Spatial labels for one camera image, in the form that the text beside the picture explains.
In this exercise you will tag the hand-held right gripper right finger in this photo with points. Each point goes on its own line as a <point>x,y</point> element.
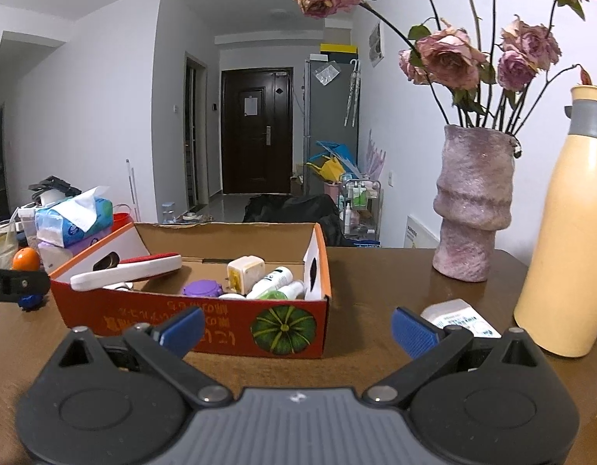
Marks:
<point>414,332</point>

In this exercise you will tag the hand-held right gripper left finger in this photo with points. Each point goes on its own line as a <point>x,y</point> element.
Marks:
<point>184,329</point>

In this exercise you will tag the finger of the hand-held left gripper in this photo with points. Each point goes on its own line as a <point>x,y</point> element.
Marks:
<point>29,283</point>

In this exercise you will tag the blue scalloped cap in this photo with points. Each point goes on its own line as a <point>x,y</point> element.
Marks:
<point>32,302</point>

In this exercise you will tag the purple scalloped lid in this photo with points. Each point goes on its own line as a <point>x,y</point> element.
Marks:
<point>201,288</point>

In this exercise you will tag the white floss pick container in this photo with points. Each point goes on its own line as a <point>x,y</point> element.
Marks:
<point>460,317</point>

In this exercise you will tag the red cardboard box pumpkin print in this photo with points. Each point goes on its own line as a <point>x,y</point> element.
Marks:
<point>133,315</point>

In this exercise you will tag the pink charger plug cube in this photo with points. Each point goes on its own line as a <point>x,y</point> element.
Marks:
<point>245,273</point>

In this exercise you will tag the red and white lint brush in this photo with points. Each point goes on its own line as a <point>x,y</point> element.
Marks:
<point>129,269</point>

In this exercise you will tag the small white bottle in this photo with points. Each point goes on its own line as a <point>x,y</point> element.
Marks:
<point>271,281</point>

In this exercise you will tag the green spray bottle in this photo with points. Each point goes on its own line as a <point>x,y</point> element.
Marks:
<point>286,291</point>

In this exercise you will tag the orange fruit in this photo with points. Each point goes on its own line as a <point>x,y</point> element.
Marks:
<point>26,259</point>

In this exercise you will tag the glass cup with straw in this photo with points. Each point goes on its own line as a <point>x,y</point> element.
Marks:
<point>3,247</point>

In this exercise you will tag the purple and white tissue pack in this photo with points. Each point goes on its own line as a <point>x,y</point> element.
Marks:
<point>58,254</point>

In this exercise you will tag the clear plastic jar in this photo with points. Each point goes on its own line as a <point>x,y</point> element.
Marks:
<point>28,223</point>

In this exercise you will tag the blue tissue pack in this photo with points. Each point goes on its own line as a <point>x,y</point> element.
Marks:
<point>70,223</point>

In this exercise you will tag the white flat panel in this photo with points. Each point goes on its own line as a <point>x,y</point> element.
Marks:
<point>422,232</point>

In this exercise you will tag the black device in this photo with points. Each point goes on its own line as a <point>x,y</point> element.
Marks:
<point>54,186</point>

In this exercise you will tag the red plastic container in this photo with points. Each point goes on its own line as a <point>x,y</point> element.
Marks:
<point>122,223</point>

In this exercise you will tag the clear water bottles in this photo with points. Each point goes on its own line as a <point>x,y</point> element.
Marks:
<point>167,212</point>

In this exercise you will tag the rolling cart with bottles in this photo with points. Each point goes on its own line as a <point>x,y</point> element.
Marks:
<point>359,208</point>

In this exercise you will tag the white mop stick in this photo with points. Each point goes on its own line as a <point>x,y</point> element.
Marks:
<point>133,189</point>

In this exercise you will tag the pink textured vase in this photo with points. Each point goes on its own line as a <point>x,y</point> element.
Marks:
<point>472,203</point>

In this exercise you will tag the black bag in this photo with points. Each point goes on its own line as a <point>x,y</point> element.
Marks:
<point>291,210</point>

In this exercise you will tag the yellow thermos jug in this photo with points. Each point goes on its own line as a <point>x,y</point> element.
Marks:
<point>564,252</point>

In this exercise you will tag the blue and yellow bags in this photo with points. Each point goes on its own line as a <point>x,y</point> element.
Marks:
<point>332,162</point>

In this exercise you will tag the dark wooden door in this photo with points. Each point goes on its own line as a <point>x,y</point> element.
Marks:
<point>257,131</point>

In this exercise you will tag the grey refrigerator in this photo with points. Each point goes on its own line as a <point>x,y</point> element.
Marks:
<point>330,121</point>

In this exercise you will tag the folded clear umbrella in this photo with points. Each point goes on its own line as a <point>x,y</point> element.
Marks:
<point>352,92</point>

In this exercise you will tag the clear plastic bag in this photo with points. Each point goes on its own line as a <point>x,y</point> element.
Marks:
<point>326,72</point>

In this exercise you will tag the dried pink roses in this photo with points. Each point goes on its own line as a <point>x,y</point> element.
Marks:
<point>448,53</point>

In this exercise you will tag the yellow and black box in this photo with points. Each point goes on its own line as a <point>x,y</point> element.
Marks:
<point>338,48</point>

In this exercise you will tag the purple wall decal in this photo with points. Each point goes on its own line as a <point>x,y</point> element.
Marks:
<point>376,152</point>

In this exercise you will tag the wall poster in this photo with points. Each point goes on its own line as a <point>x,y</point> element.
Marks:
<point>375,43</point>

